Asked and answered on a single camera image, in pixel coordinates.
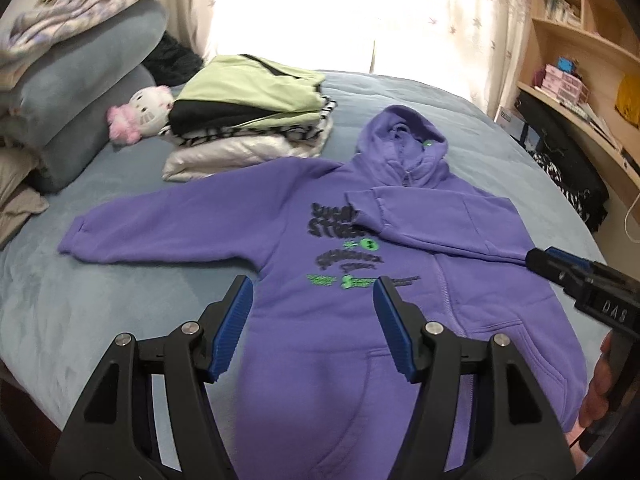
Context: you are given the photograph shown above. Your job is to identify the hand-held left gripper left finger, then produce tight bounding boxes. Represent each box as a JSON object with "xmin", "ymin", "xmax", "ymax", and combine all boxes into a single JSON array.
[{"xmin": 50, "ymin": 275, "xmax": 255, "ymax": 480}]

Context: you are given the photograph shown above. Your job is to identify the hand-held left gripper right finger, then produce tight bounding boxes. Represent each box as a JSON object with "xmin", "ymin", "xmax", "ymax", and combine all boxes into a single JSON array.
[{"xmin": 372, "ymin": 275, "xmax": 576, "ymax": 480}]

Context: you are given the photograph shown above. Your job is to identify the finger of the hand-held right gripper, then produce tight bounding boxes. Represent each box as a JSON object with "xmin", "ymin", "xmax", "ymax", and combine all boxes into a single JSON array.
[
  {"xmin": 525, "ymin": 248, "xmax": 581, "ymax": 293},
  {"xmin": 544, "ymin": 246, "xmax": 597, "ymax": 268}
]

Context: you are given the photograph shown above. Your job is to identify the purple printed hoodie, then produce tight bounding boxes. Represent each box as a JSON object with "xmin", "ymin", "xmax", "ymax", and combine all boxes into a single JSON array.
[{"xmin": 59, "ymin": 105, "xmax": 588, "ymax": 480}]

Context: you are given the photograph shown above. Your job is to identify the person's right hand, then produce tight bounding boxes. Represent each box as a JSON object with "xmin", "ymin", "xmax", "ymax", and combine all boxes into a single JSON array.
[{"xmin": 579, "ymin": 332, "xmax": 621, "ymax": 431}]

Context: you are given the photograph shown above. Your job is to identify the black bag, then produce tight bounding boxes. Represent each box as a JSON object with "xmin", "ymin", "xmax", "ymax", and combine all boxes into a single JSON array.
[{"xmin": 515, "ymin": 91, "xmax": 611, "ymax": 234}]

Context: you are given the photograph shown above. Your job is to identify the small white box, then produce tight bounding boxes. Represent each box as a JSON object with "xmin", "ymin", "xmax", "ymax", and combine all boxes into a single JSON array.
[{"xmin": 494, "ymin": 105, "xmax": 524, "ymax": 134}]

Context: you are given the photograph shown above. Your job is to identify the yellow cloth item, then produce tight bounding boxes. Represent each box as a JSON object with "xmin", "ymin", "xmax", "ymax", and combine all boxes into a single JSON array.
[{"xmin": 615, "ymin": 76, "xmax": 640, "ymax": 129}]

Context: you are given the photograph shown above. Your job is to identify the stack of pink boxes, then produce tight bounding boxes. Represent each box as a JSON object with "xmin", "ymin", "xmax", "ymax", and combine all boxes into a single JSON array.
[{"xmin": 542, "ymin": 63, "xmax": 587, "ymax": 105}]

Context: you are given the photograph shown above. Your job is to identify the folded white shiny jacket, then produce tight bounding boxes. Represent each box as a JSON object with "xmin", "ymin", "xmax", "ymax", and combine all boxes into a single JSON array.
[{"xmin": 161, "ymin": 119, "xmax": 334, "ymax": 182}]

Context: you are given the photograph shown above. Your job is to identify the wooden bookshelf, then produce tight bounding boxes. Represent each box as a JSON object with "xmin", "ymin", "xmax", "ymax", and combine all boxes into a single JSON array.
[{"xmin": 492, "ymin": 0, "xmax": 640, "ymax": 226}]

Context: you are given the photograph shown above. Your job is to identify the folded black-white patterned garment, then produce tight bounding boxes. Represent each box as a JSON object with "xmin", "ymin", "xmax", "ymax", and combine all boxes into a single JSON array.
[{"xmin": 160, "ymin": 94, "xmax": 339, "ymax": 149}]

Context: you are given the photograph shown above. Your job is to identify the folded black garment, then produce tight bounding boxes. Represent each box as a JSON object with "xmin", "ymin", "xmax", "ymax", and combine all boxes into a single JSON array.
[{"xmin": 167, "ymin": 99, "xmax": 268, "ymax": 137}]

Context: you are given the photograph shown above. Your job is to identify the white and pink plush toy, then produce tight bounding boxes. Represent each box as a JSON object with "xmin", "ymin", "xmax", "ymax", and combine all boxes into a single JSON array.
[{"xmin": 106, "ymin": 85, "xmax": 176, "ymax": 147}]

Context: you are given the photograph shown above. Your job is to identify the white floral curtain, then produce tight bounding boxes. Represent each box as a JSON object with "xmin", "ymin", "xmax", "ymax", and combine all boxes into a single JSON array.
[{"xmin": 192, "ymin": 0, "xmax": 535, "ymax": 111}]

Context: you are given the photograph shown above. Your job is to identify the folded light green garment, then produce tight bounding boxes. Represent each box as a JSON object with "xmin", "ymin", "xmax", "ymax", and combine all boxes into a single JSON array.
[{"xmin": 177, "ymin": 54, "xmax": 327, "ymax": 127}]

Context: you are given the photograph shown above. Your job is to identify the blue-grey pillow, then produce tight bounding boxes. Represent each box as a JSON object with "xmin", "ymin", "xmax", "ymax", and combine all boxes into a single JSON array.
[
  {"xmin": 39, "ymin": 65, "xmax": 157, "ymax": 194},
  {"xmin": 17, "ymin": 0, "xmax": 168, "ymax": 126}
]

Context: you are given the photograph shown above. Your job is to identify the row of books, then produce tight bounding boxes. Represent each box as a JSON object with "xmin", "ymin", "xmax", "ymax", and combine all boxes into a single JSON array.
[{"xmin": 544, "ymin": 0, "xmax": 582, "ymax": 27}]

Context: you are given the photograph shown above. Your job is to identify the beige crumpled cloth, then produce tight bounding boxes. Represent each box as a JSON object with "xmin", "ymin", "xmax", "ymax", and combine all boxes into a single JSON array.
[{"xmin": 0, "ymin": 149, "xmax": 51, "ymax": 251}]

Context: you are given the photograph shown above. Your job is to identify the black fluffy cushion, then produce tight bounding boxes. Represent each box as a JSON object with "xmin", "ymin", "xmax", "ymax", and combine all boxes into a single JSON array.
[{"xmin": 142, "ymin": 32, "xmax": 206, "ymax": 87}]

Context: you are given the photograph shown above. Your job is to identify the folded floral quilt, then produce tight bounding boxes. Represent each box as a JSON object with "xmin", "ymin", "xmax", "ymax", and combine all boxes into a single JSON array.
[{"xmin": 0, "ymin": 0, "xmax": 183, "ymax": 68}]

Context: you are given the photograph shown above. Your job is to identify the white cable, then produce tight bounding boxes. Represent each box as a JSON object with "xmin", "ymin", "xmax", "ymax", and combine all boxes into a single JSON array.
[{"xmin": 623, "ymin": 204, "xmax": 640, "ymax": 242}]

